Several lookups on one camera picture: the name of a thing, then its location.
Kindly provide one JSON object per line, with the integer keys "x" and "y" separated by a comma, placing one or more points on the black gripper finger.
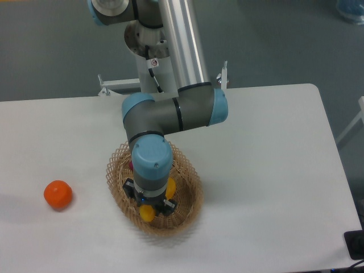
{"x": 129, "y": 188}
{"x": 166, "y": 207}

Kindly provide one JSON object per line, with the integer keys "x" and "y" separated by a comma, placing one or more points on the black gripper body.
{"x": 154, "y": 198}

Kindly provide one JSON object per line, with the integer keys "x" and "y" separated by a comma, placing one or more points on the yellow mango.
{"x": 147, "y": 212}

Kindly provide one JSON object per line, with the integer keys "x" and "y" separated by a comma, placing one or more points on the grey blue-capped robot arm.
{"x": 176, "y": 94}

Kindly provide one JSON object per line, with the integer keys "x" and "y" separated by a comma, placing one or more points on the oval woven wicker basket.
{"x": 188, "y": 195}

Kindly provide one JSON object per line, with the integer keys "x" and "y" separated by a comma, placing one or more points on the orange tangerine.
{"x": 58, "y": 194}

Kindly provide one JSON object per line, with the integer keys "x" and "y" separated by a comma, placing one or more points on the black device at table edge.
{"x": 354, "y": 243}

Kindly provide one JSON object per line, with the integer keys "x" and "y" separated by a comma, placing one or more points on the blue object top right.
{"x": 351, "y": 10}

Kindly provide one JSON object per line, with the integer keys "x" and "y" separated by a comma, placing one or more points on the white frame at right edge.
{"x": 352, "y": 129}

